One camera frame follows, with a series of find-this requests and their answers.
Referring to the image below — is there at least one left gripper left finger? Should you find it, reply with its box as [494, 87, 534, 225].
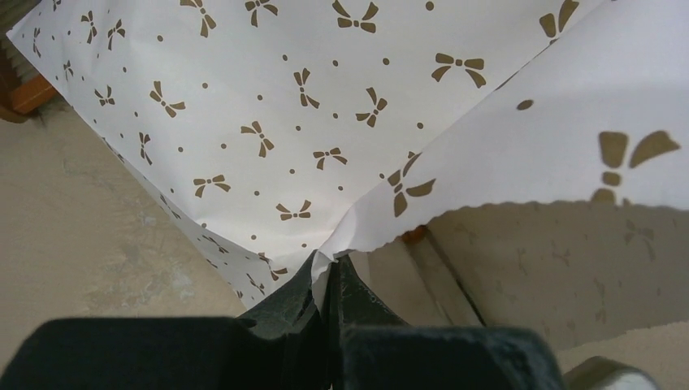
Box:
[1, 262, 323, 389]

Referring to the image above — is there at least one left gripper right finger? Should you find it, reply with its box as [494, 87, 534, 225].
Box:
[327, 256, 566, 389]

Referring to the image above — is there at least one seeded fake bread bun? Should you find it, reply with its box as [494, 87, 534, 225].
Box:
[401, 225, 428, 245]

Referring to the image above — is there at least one patterned white paper bag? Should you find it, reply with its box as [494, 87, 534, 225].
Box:
[7, 1, 688, 349]

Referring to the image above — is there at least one orange wooden rack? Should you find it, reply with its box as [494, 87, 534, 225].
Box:
[0, 0, 59, 125]

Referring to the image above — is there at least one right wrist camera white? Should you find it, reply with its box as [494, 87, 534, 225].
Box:
[563, 356, 661, 390]

